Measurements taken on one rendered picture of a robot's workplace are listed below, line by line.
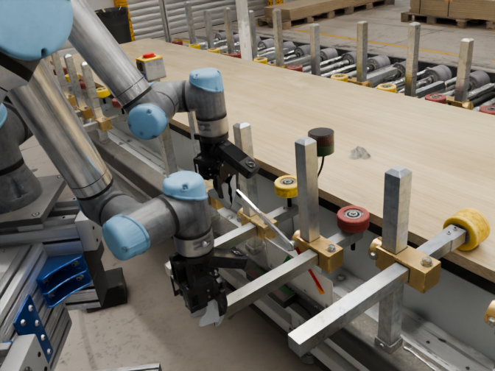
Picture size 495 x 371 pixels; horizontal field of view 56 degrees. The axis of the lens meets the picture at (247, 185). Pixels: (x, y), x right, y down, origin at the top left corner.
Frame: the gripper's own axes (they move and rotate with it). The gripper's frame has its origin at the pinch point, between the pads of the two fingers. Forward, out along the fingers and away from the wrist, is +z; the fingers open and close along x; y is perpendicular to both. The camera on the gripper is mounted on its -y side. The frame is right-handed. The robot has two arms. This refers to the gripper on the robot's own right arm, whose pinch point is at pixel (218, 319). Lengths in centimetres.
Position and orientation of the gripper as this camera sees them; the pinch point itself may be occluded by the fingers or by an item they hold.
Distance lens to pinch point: 105.4
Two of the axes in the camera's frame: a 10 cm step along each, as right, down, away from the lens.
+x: 5.9, 3.3, -7.4
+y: -8.0, 3.5, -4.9
